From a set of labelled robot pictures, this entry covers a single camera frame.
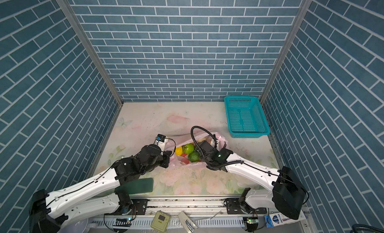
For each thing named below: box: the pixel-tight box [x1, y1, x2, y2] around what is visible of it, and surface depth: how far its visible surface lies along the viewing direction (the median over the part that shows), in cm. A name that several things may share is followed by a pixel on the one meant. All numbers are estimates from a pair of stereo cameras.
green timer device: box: [150, 210, 171, 233], surface depth 70 cm
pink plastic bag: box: [168, 132, 229, 168], surface depth 72 cm
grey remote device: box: [178, 211, 198, 233], surface depth 69 cm
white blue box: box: [264, 210, 308, 228], surface depth 71 cm
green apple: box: [182, 143, 195, 155], surface depth 90 cm
